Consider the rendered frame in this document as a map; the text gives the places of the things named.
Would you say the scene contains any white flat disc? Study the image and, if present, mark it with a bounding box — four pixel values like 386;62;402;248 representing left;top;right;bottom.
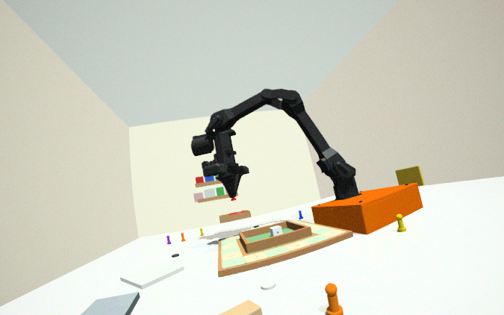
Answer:
261;280;276;290

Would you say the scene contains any grey die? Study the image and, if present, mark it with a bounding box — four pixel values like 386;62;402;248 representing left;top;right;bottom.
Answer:
270;225;283;237

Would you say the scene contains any white flat rectangular slab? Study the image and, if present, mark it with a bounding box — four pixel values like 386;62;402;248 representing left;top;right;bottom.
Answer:
120;262;185;290

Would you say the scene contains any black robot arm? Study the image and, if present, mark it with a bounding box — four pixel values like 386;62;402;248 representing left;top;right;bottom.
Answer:
190;88;362;200

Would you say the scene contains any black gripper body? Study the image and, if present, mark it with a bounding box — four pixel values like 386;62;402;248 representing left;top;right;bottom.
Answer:
202;147;249;177

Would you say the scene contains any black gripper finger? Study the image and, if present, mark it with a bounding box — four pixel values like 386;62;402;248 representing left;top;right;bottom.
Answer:
234;174;243;197
215;174;235;198

